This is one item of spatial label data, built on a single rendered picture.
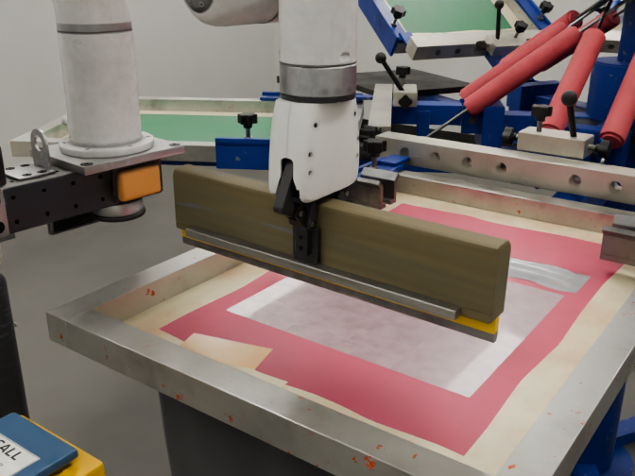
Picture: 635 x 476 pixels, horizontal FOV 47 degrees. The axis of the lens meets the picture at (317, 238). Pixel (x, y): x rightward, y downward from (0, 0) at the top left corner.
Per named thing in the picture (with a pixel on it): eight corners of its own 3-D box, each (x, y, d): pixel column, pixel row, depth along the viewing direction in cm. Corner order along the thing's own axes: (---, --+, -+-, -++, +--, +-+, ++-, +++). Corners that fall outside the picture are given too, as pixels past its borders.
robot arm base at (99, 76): (30, 144, 101) (14, 28, 95) (109, 128, 110) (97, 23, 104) (93, 163, 91) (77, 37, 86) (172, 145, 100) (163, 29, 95)
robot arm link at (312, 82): (317, 54, 76) (317, 80, 77) (263, 62, 69) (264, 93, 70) (379, 59, 72) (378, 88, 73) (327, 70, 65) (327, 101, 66)
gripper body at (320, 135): (317, 72, 76) (317, 174, 80) (254, 85, 69) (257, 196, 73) (378, 78, 72) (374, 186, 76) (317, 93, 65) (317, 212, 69)
